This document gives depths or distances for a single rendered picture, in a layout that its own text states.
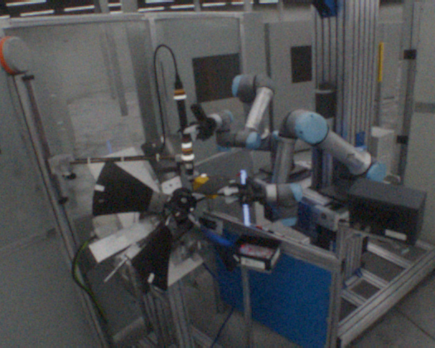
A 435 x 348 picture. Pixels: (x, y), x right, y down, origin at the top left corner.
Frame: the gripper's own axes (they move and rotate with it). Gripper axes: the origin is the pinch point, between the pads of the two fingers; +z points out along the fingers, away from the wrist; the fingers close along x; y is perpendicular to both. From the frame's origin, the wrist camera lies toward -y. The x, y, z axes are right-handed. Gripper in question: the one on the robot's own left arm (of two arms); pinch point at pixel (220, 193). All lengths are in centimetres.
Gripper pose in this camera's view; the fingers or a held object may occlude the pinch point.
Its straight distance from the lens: 145.0
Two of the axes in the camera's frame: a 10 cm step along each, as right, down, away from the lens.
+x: 1.2, 8.7, 4.8
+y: -1.1, 4.9, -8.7
